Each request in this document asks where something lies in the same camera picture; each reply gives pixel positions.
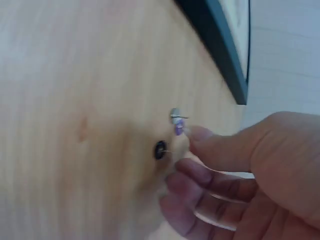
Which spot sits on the purple push pin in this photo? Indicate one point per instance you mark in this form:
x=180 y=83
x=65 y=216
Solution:
x=179 y=127

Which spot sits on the person's right hand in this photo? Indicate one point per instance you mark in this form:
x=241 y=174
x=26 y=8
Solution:
x=275 y=175

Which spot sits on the black push pin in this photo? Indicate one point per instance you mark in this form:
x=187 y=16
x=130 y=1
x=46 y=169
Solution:
x=160 y=149

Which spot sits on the silver push pin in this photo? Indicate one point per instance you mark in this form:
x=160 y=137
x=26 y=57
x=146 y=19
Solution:
x=175 y=113

